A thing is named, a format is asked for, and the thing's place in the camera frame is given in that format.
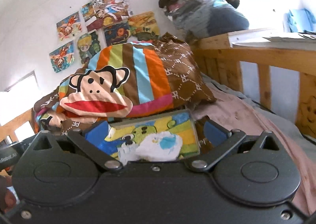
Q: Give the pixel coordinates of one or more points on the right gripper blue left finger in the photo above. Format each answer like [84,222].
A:
[92,143]

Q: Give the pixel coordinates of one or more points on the anime poster upper left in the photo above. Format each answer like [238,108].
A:
[69,27]

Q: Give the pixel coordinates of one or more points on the dark swirl painting poster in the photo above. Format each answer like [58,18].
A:
[116,34]

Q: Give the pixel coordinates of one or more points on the bagged bedding bundle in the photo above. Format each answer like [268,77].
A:
[199,19]

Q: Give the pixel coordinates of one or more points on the brown PF patterned quilt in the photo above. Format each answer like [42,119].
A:
[82,123]

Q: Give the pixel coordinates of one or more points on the pink blanket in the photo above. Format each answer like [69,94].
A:
[233,110]

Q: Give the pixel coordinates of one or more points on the monkey face striped pillow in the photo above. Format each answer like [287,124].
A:
[127,80]

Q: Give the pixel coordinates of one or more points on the white cloth blue print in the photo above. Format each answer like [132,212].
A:
[160,147]

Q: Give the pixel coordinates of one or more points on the wooden bed frame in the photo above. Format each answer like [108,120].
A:
[216,62]

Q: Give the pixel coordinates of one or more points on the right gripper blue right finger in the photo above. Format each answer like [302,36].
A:
[225,142]

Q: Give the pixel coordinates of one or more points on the person left hand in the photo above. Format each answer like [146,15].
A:
[8,199]

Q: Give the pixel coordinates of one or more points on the anime poster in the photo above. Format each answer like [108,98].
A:
[62,57]
[69,27]

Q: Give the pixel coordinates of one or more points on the yellow landscape poster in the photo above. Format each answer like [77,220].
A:
[144,26]

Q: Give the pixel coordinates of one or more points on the blond character poster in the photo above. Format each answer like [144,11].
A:
[88,45]

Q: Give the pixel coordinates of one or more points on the anime poster lower left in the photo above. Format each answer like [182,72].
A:
[62,57]

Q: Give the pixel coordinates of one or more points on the white tissue pack blue print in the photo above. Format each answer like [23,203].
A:
[127,153]

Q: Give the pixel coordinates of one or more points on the grey tray with cartoon liner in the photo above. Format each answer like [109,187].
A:
[178,122]

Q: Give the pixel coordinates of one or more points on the comic collage poster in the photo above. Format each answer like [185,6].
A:
[98,14]

